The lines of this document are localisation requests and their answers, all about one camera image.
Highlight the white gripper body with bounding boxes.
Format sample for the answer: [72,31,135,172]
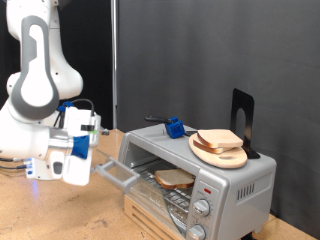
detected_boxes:
[63,106,94,187]

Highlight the spatula with blue block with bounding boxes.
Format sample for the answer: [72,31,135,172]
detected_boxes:
[144,115,201,140]

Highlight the silver oven knob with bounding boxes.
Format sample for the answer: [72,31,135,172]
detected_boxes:
[187,223,207,240]
[193,198,212,218]

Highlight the silver toaster oven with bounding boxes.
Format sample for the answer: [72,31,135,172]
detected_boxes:
[114,120,278,240]

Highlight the vertical metal pole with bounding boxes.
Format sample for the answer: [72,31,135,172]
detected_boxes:
[110,0,120,130]

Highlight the round wooden board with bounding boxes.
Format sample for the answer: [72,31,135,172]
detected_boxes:
[188,132,249,170]

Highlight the black metal bookend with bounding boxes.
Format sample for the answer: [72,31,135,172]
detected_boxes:
[229,87,262,160]

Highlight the blue cable clip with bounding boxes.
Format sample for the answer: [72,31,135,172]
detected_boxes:
[57,100,75,113]

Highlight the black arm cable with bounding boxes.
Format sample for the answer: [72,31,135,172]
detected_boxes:
[58,98,96,129]

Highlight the wrist camera on blue mount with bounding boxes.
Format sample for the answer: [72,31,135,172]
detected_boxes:
[71,113,102,160]

